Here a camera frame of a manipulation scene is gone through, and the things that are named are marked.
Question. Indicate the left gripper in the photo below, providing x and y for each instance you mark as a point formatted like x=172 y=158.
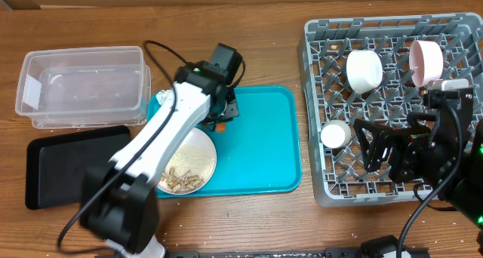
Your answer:
x=229 y=111

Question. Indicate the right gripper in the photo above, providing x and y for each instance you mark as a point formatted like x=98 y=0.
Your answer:
x=416 y=150

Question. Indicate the small white cup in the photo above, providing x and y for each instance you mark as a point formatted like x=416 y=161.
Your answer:
x=335 y=134

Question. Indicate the orange carrot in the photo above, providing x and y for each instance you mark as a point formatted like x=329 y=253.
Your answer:
x=220 y=128

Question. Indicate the white napkin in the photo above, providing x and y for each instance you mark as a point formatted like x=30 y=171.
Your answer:
x=164 y=96

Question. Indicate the white saucer bowl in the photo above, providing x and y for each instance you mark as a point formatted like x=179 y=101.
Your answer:
x=364 y=70

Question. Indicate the pink white bowl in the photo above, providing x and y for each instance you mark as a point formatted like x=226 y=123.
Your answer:
x=425 y=61

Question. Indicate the white plate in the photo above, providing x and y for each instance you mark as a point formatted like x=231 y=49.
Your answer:
x=197 y=154

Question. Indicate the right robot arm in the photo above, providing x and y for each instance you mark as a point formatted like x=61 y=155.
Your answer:
x=463 y=185

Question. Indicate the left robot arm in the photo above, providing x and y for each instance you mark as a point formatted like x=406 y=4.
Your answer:
x=118 y=202

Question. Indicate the grey dishwasher rack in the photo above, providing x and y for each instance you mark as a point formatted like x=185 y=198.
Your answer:
x=338 y=175

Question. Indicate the teal serving tray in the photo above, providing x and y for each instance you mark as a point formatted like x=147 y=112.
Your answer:
x=259 y=151

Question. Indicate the peanut food scraps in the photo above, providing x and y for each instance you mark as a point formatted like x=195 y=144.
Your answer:
x=186 y=182

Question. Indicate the clear plastic bin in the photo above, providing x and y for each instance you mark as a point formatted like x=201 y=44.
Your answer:
x=84 y=87

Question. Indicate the black tray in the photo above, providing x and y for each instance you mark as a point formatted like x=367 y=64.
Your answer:
x=55 y=166

